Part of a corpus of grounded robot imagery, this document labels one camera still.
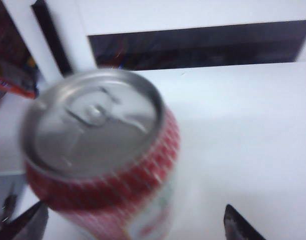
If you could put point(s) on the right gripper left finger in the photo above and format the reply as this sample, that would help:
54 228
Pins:
27 227

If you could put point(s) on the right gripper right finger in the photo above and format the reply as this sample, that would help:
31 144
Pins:
235 230

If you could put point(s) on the red white beverage can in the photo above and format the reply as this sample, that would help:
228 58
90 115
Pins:
100 150

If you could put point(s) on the white glass-panel cabinet door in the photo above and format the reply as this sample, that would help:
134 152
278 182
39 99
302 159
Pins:
167 15

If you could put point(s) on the red orange snack bag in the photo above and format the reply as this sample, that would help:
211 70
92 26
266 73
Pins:
15 87

